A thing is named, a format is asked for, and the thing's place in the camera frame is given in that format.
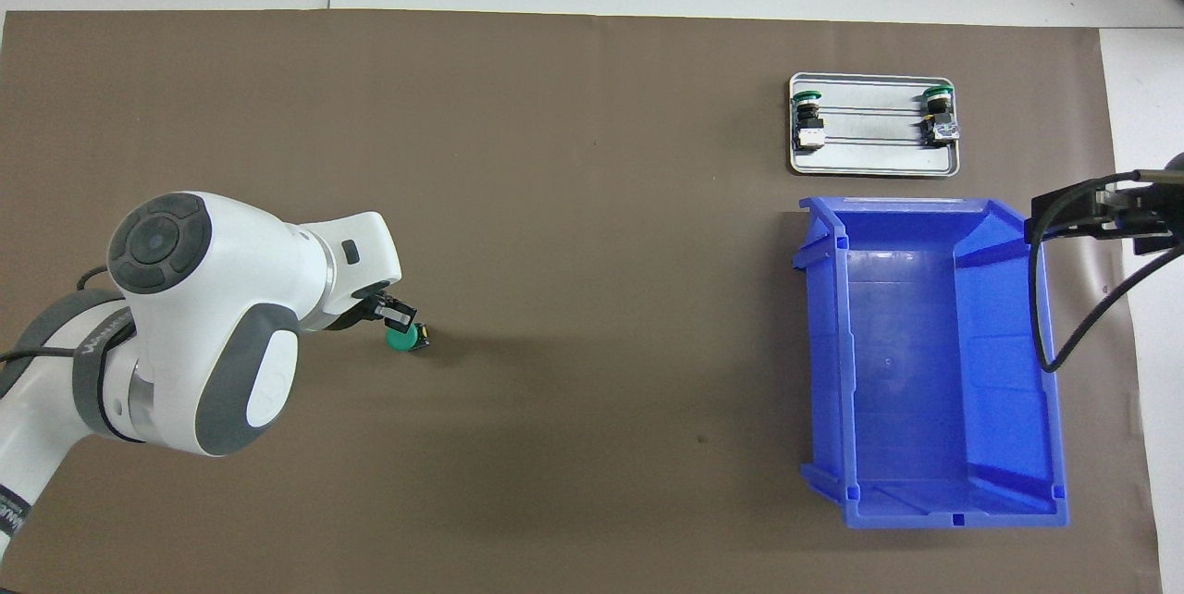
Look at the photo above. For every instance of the green push button silver base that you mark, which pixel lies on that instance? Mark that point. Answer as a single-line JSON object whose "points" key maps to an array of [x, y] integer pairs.
{"points": [[940, 117]]}

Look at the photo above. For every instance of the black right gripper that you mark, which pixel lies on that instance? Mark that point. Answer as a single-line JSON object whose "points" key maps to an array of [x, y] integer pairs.
{"points": [[1147, 210]]}

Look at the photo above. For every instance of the green push button grey base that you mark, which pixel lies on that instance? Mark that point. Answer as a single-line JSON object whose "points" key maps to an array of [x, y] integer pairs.
{"points": [[400, 340]]}

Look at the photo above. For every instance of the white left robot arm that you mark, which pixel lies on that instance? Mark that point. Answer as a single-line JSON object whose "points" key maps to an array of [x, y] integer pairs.
{"points": [[203, 298]]}

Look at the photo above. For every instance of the brown paper table mat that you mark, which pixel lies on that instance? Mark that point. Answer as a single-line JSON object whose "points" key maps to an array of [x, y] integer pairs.
{"points": [[601, 344]]}

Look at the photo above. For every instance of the blue plastic storage bin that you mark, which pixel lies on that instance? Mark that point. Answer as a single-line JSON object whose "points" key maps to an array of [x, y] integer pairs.
{"points": [[916, 372]]}

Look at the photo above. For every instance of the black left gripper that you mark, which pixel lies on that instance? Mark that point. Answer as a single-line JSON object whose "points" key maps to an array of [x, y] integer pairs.
{"points": [[363, 309]]}

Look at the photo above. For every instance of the silver metal tray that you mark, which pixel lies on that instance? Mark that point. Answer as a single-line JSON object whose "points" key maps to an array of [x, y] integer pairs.
{"points": [[879, 159]]}

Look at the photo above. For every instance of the green push button white base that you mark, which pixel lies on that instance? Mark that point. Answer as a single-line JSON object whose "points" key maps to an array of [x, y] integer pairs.
{"points": [[809, 122]]}

